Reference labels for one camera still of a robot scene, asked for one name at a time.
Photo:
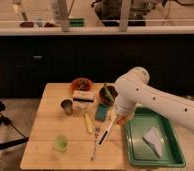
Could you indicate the green plastic tray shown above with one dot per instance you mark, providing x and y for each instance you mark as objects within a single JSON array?
[{"x": 140, "y": 153}]

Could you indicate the orange bowl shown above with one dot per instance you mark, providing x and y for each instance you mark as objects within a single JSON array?
[{"x": 81, "y": 84}]

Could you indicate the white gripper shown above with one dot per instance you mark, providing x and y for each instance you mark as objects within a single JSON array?
[{"x": 120, "y": 115}]

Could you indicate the dark red bowl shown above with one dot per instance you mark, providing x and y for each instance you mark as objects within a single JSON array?
[{"x": 104, "y": 97}]

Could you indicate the silver fork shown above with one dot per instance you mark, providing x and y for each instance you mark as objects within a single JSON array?
[{"x": 96, "y": 134}]

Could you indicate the red orange apple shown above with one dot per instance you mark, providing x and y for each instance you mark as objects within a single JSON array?
[{"x": 122, "y": 121}]

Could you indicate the yellow banana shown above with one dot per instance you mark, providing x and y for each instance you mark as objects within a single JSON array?
[{"x": 89, "y": 123}]

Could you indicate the metal cup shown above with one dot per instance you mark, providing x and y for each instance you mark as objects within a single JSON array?
[{"x": 67, "y": 106}]

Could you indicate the green vegetable in bowl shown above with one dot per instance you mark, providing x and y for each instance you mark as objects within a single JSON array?
[{"x": 109, "y": 95}]

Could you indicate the wooden table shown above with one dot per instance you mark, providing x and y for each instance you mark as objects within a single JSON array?
[{"x": 51, "y": 121}]

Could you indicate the green box on counter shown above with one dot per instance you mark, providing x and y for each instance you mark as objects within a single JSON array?
[{"x": 76, "y": 22}]

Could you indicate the teal sponge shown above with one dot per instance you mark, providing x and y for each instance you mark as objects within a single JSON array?
[{"x": 101, "y": 112}]

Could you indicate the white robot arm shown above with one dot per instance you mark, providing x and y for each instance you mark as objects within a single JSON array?
[{"x": 133, "y": 88}]

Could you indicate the green plastic cup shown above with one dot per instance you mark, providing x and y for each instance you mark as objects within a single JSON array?
[{"x": 60, "y": 143}]

